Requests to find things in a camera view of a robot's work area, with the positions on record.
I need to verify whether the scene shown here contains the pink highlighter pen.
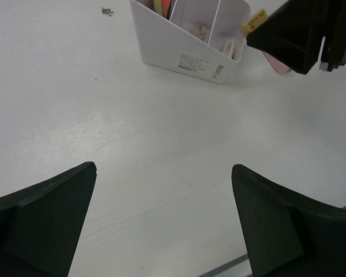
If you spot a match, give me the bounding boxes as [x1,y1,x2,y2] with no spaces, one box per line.
[163,0,175,19]

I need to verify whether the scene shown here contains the aluminium frame rail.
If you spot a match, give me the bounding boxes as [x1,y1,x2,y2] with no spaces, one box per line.
[199,254,253,277]

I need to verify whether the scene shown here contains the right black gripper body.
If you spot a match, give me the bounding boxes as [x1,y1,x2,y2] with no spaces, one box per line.
[319,1,346,71]

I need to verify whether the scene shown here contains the yellow highlighter pen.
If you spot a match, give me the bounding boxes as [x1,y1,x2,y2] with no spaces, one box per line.
[153,0,166,17]

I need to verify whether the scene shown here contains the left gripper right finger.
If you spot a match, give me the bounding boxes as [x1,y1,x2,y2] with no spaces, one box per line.
[231,164,346,276]

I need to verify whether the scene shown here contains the white three-compartment organizer box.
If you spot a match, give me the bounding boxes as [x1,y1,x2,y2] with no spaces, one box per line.
[130,1,250,84]

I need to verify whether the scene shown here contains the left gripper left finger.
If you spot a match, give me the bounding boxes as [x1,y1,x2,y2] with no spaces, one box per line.
[0,162,97,276]

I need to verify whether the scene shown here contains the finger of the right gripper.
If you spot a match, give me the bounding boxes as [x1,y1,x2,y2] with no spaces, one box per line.
[247,0,329,74]

